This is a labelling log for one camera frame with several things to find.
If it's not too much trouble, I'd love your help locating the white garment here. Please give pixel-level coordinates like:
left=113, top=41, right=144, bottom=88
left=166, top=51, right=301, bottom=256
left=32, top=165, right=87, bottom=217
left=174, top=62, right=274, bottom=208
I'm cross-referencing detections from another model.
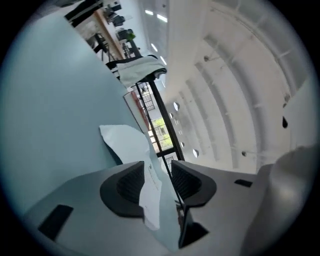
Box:
left=239, top=144, right=320, bottom=256

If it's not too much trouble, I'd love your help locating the white and green cloth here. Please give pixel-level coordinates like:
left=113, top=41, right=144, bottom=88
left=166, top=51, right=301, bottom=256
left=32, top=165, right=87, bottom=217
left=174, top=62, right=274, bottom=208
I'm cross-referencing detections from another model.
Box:
left=106, top=55, right=168, bottom=88

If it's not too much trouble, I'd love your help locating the black metal window frame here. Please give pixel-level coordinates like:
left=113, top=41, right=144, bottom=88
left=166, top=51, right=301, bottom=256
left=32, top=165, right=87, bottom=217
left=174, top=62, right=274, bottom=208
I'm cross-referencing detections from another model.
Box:
left=134, top=74, right=186, bottom=181

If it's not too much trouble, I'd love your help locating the red and white framed board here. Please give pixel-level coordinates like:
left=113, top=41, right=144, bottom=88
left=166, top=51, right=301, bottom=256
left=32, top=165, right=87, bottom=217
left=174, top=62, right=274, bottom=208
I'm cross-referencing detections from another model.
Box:
left=122, top=90, right=151, bottom=134

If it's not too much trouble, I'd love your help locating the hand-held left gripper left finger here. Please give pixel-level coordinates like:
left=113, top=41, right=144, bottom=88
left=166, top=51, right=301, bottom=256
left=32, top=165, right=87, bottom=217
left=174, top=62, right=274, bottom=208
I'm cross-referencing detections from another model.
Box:
left=23, top=161, right=173, bottom=256

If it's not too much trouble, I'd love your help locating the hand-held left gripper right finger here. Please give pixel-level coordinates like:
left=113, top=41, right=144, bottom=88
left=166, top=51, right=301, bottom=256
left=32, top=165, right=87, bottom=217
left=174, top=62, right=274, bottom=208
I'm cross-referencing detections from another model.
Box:
left=171, top=159, right=266, bottom=256

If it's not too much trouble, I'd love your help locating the black tripod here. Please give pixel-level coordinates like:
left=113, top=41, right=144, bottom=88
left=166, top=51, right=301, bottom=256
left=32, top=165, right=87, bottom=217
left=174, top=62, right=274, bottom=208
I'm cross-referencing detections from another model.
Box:
left=92, top=32, right=119, bottom=63

